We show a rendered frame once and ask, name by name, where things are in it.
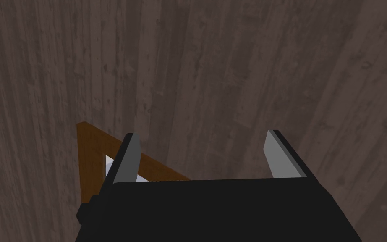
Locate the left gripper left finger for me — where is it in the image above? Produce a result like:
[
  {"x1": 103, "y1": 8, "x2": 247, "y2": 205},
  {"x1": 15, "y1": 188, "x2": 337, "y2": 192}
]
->
[{"x1": 103, "y1": 132, "x2": 142, "y2": 185}]

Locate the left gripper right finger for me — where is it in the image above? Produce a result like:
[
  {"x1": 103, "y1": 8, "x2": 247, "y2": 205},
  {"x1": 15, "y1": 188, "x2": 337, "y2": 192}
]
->
[{"x1": 263, "y1": 129, "x2": 316, "y2": 179}]

